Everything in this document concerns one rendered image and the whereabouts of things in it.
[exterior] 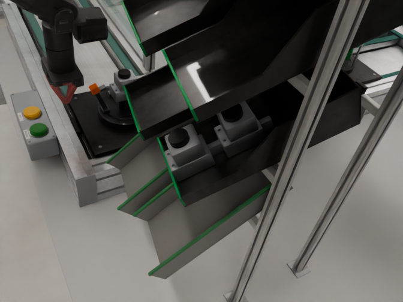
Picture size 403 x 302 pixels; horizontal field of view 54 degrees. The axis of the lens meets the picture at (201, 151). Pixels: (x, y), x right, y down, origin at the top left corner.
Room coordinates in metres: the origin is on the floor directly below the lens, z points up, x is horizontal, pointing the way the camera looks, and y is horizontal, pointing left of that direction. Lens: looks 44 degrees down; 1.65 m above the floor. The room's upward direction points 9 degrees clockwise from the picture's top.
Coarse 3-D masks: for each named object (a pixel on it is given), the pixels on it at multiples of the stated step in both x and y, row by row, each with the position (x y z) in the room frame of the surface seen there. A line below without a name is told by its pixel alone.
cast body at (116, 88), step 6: (120, 72) 0.79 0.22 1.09; (126, 72) 0.80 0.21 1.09; (132, 72) 0.82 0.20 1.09; (114, 78) 0.80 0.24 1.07; (120, 78) 0.78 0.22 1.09; (126, 78) 0.79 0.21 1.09; (132, 78) 0.79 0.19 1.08; (114, 84) 0.79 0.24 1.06; (120, 84) 0.77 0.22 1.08; (114, 90) 0.77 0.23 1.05; (120, 90) 0.77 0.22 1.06; (114, 96) 0.77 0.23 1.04; (120, 96) 0.77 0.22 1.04
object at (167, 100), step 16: (144, 80) 0.60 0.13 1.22; (160, 80) 0.61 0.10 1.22; (128, 96) 0.56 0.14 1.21; (144, 96) 0.58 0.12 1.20; (160, 96) 0.57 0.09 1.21; (176, 96) 0.56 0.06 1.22; (144, 112) 0.54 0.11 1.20; (160, 112) 0.53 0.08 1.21; (176, 112) 0.53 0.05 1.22; (144, 128) 0.48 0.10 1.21; (160, 128) 0.49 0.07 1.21
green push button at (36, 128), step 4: (36, 124) 0.70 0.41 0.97; (40, 124) 0.70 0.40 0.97; (32, 128) 0.68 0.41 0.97; (36, 128) 0.68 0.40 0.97; (40, 128) 0.68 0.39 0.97; (44, 128) 0.69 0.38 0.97; (32, 132) 0.67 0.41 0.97; (36, 132) 0.67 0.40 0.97; (40, 132) 0.67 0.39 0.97; (44, 132) 0.68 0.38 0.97; (36, 136) 0.66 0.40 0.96
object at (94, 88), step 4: (92, 84) 0.76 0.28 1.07; (96, 84) 0.76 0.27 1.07; (92, 88) 0.75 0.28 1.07; (96, 88) 0.75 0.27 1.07; (100, 88) 0.76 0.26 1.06; (104, 88) 0.76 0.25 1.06; (92, 92) 0.74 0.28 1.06; (96, 92) 0.75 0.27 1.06; (96, 96) 0.75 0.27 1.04; (100, 96) 0.75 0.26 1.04; (100, 100) 0.75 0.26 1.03; (100, 104) 0.75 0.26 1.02; (104, 104) 0.76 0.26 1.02; (104, 108) 0.76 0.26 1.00
